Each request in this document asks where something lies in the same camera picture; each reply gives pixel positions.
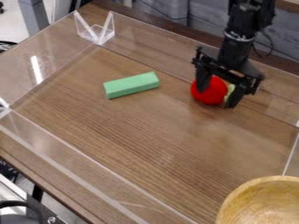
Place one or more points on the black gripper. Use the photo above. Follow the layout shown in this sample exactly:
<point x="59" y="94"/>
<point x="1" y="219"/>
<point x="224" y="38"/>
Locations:
<point x="243" y="77"/>

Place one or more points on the red plush fruit green stem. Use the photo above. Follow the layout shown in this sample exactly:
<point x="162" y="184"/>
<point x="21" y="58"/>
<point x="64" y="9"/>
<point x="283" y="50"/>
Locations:
<point x="216" y="93"/>

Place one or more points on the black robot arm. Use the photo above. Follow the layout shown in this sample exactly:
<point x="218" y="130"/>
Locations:
<point x="250" y="16"/>

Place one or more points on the green rectangular block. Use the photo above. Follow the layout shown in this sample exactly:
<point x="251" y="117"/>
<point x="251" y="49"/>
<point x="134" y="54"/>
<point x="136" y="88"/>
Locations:
<point x="131" y="85"/>

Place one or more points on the wooden bowl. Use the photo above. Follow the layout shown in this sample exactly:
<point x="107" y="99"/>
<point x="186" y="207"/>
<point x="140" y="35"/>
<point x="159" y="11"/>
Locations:
<point x="263" y="201"/>

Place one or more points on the grey table leg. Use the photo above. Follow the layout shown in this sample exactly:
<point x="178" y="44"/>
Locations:
<point x="33" y="15"/>

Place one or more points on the black metal base device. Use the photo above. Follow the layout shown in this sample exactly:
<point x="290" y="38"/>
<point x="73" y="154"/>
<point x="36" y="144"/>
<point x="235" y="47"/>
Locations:
<point x="36" y="213"/>

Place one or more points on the clear acrylic corner bracket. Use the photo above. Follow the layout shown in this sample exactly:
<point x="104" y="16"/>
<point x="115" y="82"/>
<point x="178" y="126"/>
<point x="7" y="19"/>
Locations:
<point x="95" y="33"/>

